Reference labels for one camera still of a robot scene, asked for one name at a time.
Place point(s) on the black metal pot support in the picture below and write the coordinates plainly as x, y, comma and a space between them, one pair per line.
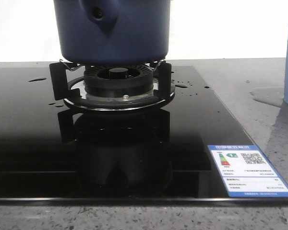
73, 93

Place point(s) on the dark blue cooking pot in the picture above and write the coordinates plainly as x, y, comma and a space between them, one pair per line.
113, 32

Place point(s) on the black gas burner head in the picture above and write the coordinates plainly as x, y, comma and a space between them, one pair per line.
106, 81

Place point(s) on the black glass gas stove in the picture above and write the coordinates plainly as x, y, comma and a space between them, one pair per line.
50, 154

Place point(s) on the blue energy label sticker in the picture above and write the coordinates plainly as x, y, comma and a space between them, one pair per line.
246, 172

